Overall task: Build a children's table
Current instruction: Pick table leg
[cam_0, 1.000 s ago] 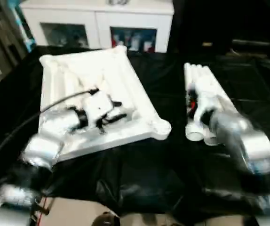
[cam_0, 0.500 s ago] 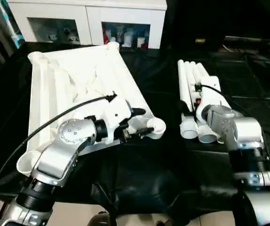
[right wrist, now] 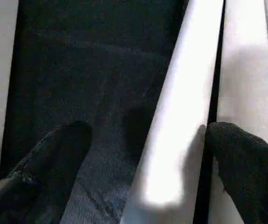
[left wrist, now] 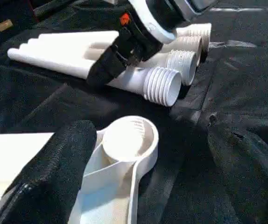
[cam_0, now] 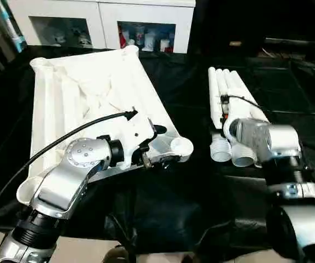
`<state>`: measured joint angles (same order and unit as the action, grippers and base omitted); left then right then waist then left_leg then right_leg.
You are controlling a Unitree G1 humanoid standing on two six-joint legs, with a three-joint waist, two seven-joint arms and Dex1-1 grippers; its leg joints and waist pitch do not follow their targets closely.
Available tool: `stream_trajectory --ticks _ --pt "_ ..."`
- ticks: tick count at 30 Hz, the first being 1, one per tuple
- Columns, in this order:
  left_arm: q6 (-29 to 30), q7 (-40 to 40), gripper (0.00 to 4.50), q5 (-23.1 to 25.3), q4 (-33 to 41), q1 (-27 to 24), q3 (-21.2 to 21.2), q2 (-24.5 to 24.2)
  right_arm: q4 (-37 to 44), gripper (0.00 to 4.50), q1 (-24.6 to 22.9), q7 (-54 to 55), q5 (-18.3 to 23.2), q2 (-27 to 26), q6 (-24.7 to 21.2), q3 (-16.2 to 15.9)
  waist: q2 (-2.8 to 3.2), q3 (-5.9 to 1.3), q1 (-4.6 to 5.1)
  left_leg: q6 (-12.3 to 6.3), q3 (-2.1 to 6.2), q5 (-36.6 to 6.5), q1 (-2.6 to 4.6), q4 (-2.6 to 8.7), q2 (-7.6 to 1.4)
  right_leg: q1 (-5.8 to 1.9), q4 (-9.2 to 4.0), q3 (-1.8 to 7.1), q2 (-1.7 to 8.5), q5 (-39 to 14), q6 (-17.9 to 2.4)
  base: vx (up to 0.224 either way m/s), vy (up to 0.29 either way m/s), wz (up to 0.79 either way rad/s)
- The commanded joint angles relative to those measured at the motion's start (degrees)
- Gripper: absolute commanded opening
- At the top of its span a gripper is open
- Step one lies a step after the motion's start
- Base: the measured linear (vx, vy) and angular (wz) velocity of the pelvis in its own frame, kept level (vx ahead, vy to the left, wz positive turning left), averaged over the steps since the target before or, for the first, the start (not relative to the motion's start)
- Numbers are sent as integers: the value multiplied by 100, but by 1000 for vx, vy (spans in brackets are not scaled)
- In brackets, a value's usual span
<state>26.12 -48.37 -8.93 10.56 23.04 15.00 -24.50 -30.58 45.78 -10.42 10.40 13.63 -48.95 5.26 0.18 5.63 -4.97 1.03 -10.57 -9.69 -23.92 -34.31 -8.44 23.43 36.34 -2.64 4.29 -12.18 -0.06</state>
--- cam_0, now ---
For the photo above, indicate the white plastic table top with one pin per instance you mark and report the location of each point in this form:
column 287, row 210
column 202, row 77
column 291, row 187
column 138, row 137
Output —
column 80, row 93

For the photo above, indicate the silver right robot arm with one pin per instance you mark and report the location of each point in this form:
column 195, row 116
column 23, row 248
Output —
column 273, row 142

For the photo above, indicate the black work mat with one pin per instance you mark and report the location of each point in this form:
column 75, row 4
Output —
column 174, row 208

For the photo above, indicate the small white cup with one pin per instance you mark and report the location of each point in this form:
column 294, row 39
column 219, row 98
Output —
column 163, row 45

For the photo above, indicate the pale blue bottle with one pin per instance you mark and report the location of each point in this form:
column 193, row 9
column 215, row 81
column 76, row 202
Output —
column 150, row 39

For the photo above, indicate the red bottle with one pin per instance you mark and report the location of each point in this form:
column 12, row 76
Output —
column 123, row 38

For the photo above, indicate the black low cabinet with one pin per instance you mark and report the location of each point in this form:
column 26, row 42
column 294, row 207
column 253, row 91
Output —
column 267, row 22

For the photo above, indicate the grey left robot leg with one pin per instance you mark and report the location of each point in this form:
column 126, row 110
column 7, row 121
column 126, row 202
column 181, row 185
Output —
column 118, row 256

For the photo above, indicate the small white figurine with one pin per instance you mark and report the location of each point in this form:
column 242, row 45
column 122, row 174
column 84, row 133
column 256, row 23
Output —
column 82, row 38
column 57, row 39

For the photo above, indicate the white display cabinet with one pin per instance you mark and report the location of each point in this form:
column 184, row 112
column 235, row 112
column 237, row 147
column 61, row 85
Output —
column 108, row 16

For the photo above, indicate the teal white pole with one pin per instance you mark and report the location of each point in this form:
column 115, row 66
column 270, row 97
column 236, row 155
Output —
column 12, row 24

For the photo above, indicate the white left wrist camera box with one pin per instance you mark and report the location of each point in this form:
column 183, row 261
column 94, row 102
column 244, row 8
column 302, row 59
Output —
column 133, row 134

